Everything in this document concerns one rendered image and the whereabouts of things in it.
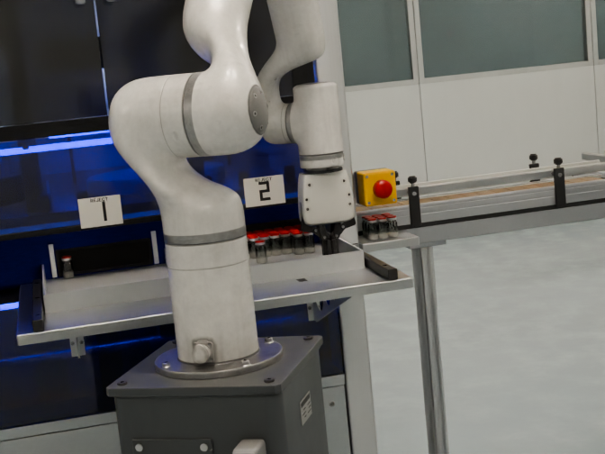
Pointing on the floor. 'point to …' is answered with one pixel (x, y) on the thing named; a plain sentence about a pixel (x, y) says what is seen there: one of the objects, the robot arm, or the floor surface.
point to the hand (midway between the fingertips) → (329, 249)
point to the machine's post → (362, 408)
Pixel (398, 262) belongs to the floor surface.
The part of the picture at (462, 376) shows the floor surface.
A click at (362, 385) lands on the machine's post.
